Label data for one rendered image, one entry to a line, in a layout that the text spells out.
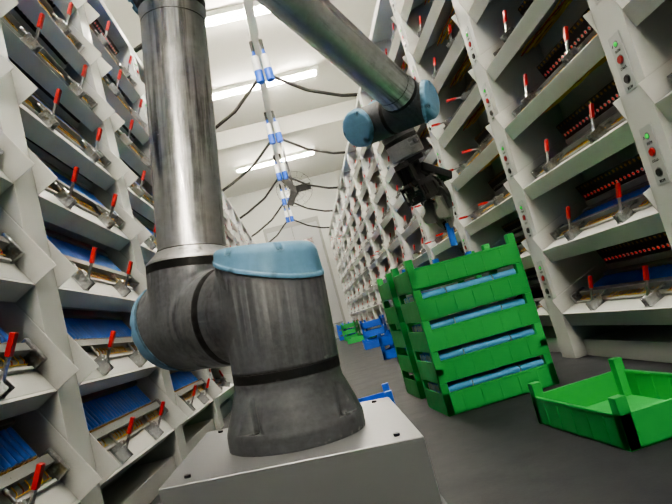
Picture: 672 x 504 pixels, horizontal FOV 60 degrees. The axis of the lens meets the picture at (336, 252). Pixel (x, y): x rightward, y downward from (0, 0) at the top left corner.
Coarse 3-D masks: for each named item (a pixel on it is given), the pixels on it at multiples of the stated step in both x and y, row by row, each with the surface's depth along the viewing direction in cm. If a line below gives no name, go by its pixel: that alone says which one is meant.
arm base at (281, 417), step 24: (336, 360) 79; (240, 384) 77; (264, 384) 74; (288, 384) 74; (312, 384) 75; (336, 384) 77; (240, 408) 76; (264, 408) 73; (288, 408) 73; (312, 408) 73; (336, 408) 75; (360, 408) 79; (240, 432) 74; (264, 432) 72; (288, 432) 72; (312, 432) 72; (336, 432) 73; (240, 456) 74; (264, 456) 72
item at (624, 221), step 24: (624, 168) 154; (600, 192) 170; (624, 192) 156; (648, 192) 120; (576, 216) 182; (600, 216) 154; (624, 216) 135; (648, 216) 124; (552, 240) 180; (576, 240) 157; (600, 240) 147; (624, 240) 137
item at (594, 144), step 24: (600, 96) 155; (576, 120) 171; (600, 120) 161; (624, 120) 131; (576, 144) 157; (600, 144) 135; (624, 144) 128; (528, 168) 183; (552, 168) 163; (576, 168) 150; (528, 192) 180
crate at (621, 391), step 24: (528, 384) 116; (576, 384) 117; (600, 384) 118; (624, 384) 116; (648, 384) 110; (552, 408) 108; (576, 408) 99; (600, 408) 112; (624, 408) 87; (648, 408) 87; (576, 432) 101; (600, 432) 93; (624, 432) 86; (648, 432) 87
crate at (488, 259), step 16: (512, 240) 151; (464, 256) 150; (480, 256) 150; (496, 256) 150; (512, 256) 151; (416, 272) 148; (432, 272) 148; (448, 272) 149; (464, 272) 149; (480, 272) 149; (400, 288) 160; (416, 288) 147
